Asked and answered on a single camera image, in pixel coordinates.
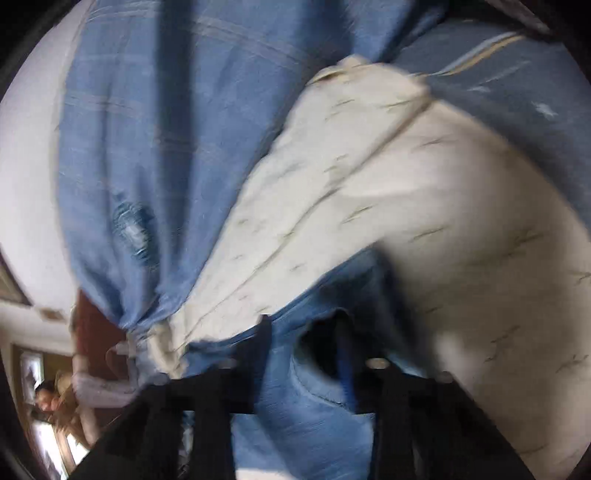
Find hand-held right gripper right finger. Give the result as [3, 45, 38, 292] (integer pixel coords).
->
[333, 318, 536, 480]

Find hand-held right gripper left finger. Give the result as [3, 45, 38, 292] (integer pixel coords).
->
[69, 315, 273, 480]

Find blue denim pants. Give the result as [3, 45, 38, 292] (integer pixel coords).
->
[185, 249, 439, 476]

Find white cloth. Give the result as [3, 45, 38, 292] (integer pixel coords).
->
[71, 342, 139, 409]

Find cream bird-print blanket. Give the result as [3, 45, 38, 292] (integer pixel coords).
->
[152, 54, 591, 480]

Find blue plaid quilt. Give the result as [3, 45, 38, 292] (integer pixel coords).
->
[55, 0, 446, 335]

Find wooden picture frame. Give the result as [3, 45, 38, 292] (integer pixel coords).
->
[0, 249, 34, 308]

